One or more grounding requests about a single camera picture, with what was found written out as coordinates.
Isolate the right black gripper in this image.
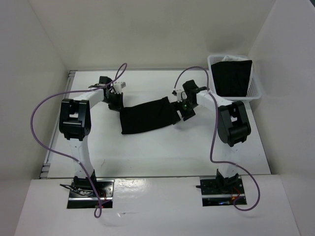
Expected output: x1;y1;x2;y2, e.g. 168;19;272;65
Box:
169;99;197;124

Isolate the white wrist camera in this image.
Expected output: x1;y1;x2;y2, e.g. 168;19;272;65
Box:
113;82;126;94
172;89;187;103

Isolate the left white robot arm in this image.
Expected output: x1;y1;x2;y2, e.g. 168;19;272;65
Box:
59;76;126;197

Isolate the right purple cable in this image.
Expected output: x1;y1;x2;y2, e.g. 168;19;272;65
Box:
173;66;262;212

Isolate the black skirt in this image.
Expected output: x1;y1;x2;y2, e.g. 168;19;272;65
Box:
211;60;252;97
120;97;181;135

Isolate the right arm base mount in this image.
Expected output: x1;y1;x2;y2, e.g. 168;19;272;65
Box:
196;177;247;207

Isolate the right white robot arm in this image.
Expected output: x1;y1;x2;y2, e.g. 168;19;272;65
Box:
171;80;251;193

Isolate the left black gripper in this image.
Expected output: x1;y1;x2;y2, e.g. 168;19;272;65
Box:
103;92;125;113

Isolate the black skirt in basket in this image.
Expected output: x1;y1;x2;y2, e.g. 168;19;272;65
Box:
211;60;252;97

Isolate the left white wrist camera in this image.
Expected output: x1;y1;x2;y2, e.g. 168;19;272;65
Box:
113;82;126;94

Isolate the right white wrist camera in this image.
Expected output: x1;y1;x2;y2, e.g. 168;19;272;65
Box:
172;89;187;103

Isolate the white plastic basket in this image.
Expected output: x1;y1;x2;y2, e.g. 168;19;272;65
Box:
207;54;261;105

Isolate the white skirt in basket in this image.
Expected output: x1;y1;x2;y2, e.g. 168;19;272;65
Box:
222;57;253;97

